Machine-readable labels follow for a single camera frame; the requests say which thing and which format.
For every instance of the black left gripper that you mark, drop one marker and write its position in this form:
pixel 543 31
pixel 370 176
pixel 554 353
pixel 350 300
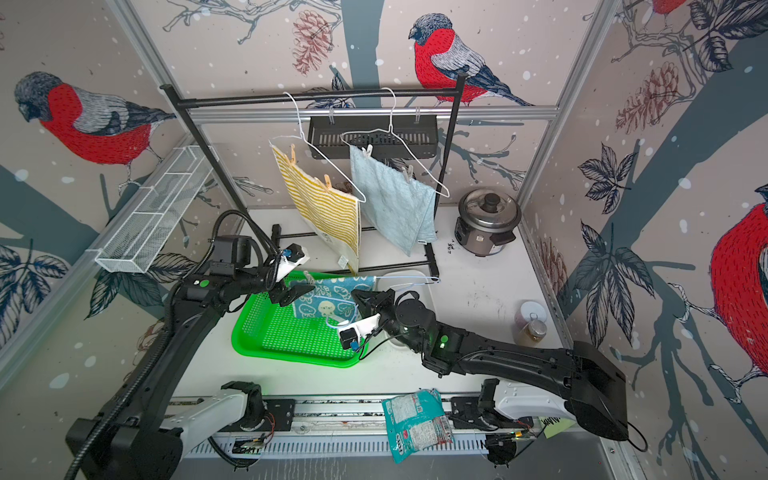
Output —
pixel 287 295

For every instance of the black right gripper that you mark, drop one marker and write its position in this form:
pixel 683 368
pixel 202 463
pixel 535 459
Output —
pixel 371 304

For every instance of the teal patterned towel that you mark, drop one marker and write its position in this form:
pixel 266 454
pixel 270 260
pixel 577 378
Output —
pixel 331 298

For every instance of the light blue wire hanger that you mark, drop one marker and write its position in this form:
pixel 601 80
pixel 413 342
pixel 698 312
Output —
pixel 341 312

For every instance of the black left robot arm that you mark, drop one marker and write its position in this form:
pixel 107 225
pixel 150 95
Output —
pixel 127 439

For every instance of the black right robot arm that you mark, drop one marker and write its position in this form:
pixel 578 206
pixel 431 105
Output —
pixel 592 387

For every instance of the white hanger with yellow towel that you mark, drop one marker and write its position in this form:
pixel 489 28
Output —
pixel 359 196

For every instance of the white hanger with blue towel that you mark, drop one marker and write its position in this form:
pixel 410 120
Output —
pixel 442 190

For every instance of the white rectangular tray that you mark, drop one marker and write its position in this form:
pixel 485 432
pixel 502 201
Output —
pixel 409 284

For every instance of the green plastic basket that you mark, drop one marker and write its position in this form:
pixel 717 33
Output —
pixel 268 331

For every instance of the yellow striped towel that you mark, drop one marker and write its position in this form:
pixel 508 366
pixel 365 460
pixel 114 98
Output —
pixel 334 215

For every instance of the light blue towel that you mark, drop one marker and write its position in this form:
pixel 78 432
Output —
pixel 401 209

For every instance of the teal snack packet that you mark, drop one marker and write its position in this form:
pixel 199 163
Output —
pixel 415 422

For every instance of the white clothespin right blue towel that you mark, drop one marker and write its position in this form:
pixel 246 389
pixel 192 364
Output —
pixel 409 173

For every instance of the silver rice cooker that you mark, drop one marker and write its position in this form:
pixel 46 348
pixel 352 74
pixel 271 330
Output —
pixel 486 221

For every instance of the small glass bottle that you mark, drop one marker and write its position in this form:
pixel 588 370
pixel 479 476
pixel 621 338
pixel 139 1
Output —
pixel 532 333

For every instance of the yellow green packet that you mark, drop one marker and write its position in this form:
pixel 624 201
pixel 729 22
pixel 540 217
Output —
pixel 552 426

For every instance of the black clothes rack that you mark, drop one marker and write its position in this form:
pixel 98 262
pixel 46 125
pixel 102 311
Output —
pixel 398 206

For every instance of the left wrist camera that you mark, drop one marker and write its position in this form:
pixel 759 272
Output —
pixel 290 259

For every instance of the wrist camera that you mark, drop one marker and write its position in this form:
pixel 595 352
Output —
pixel 290 259
pixel 353 335

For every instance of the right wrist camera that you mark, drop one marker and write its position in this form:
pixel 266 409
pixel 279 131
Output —
pixel 353 335

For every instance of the black wall basket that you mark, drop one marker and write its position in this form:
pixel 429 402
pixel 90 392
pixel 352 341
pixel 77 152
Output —
pixel 402 137

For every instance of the white wire mesh shelf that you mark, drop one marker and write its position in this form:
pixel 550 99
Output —
pixel 140 238

